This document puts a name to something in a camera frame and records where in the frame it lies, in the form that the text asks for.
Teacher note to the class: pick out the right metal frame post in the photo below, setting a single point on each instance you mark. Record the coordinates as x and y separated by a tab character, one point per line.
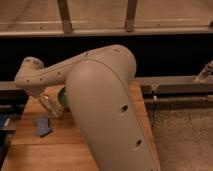
130	15

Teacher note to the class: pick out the grey metal rail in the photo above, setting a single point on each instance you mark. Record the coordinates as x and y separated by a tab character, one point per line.
174	85

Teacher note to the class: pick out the green round plate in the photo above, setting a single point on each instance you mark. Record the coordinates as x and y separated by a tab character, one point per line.
62	98

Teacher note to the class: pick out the left metal frame post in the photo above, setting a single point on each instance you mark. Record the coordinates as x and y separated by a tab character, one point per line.
65	16

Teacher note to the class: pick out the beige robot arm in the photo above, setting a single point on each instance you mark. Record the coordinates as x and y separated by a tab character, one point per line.
98	95

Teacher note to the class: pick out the wooden cutting board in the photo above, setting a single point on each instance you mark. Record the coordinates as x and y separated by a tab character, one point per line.
61	150

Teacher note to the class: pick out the metal frame post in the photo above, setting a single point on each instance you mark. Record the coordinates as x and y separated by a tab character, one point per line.
65	16
130	15

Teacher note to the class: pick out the blue sponge cloth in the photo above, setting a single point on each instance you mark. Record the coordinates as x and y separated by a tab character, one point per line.
42	124

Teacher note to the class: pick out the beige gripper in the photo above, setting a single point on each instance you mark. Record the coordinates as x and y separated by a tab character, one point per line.
51	105

